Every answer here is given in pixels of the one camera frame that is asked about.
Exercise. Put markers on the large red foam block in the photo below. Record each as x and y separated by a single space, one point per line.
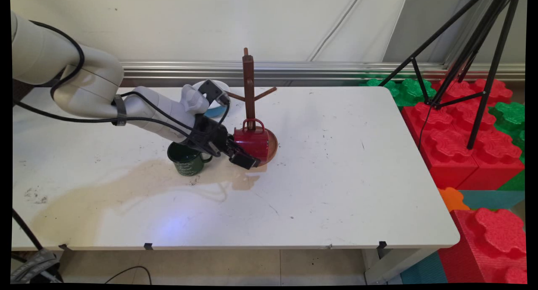
449 155

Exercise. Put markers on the orange foam mat piece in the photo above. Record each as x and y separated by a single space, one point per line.
452 199

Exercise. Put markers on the red enamel mug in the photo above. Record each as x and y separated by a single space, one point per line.
256 143

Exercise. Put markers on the dark green enamel mug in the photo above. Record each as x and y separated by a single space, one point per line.
187 166

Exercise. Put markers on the white bowl blue outside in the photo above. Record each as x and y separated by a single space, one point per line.
216 112

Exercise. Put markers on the black slanted rod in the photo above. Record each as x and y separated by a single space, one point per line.
27 229

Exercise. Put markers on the black tripod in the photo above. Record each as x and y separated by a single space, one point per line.
496 50

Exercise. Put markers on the brown wooden mug tree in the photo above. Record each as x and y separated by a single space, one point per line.
249 80

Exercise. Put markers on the green foam block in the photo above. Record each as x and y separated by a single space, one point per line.
410 92
510 115

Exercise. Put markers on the white table leg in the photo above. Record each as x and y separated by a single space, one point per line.
391 267

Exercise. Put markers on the teal foam mat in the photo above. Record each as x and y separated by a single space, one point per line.
491 199

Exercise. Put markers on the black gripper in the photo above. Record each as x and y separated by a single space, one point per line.
206 134

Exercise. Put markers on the blue foam mat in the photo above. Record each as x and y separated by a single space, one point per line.
424 271

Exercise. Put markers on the silver metal wall rail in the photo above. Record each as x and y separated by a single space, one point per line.
294 69

